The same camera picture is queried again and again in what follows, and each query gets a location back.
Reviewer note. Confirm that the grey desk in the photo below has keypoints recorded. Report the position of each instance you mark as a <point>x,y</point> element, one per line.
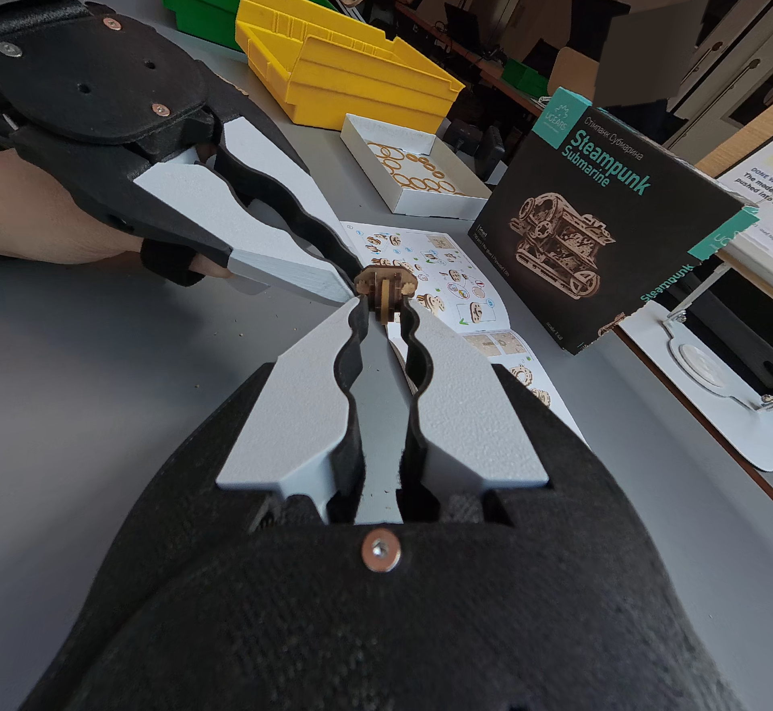
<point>121,361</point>

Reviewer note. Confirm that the white cardboard tray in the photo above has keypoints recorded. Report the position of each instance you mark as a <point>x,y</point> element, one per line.
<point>416,197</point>

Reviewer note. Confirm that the wooden gear axle assembly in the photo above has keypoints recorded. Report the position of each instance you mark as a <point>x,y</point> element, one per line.
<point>386,294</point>

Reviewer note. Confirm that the white double door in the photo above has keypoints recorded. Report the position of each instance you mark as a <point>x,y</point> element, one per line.
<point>731,46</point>

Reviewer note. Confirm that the open instruction booklet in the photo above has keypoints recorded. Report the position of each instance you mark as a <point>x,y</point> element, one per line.
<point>441,276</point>

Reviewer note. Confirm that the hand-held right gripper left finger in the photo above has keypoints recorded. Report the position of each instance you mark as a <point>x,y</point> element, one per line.
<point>284,421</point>

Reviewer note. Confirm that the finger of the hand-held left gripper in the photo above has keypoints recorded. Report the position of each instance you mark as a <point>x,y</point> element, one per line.
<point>241,240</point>
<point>266,161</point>

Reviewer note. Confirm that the black model kit box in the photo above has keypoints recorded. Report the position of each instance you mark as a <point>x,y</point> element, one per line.
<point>592,222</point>

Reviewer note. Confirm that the yellow plastic bin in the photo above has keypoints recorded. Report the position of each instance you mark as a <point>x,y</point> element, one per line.
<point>302,4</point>
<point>362,89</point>

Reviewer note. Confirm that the pile of tan rubber bands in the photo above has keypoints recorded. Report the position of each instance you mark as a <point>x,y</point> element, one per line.
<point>416,170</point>

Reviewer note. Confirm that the small green bin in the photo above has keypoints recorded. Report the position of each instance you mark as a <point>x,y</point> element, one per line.
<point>525,75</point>

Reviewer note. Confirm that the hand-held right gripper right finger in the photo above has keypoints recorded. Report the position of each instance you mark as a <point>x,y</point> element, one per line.
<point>477,421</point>

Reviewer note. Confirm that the black box device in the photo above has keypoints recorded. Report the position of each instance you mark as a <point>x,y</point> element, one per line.
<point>483,149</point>

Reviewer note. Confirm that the person's left hand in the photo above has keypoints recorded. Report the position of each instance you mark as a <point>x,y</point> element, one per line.
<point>48,210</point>

